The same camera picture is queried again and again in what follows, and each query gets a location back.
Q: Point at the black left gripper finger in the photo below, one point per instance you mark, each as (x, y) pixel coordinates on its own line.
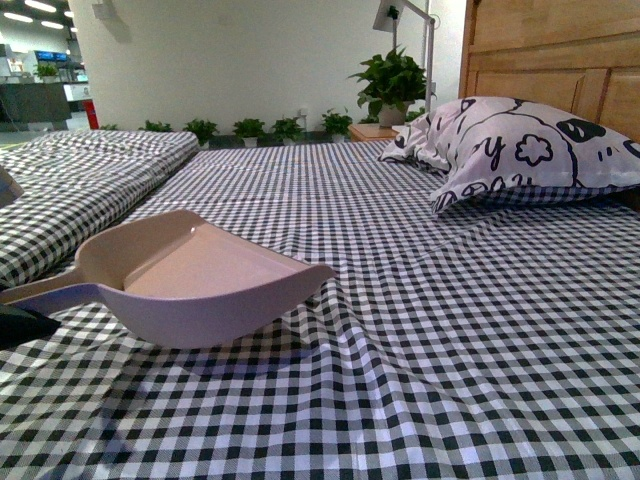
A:
(19, 326)

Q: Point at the pink plastic dustpan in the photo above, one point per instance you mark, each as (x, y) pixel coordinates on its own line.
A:
(177, 281)

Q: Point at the folded checkered quilt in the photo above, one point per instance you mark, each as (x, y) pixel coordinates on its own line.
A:
(76, 184)

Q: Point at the small potted plant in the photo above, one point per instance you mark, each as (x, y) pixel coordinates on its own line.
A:
(287, 130)
(156, 126)
(336, 124)
(203, 129)
(250, 130)

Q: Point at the far wooden bedside table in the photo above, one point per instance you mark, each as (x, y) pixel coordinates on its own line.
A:
(370, 132)

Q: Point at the large potted green plant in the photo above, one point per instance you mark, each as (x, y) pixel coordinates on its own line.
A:
(392, 83)

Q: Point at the black white checkered bed sheet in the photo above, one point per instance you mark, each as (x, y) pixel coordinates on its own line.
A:
(480, 343)

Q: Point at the white cartoon print pillow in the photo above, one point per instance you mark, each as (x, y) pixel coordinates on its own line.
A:
(507, 150)

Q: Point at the wooden headboard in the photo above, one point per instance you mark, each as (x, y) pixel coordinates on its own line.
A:
(579, 56)

